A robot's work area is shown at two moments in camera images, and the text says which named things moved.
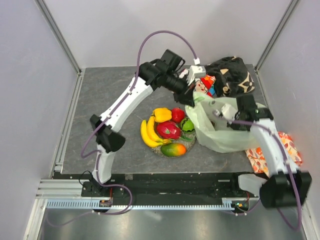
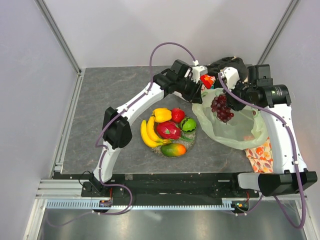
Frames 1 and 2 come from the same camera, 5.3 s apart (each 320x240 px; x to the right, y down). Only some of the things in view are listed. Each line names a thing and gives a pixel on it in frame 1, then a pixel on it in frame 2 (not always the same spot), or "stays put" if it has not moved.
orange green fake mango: x=173 y=150 stays put
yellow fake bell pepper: x=162 y=114 stays put
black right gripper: x=232 y=125 → x=232 y=104
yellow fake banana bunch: x=149 y=134 stays put
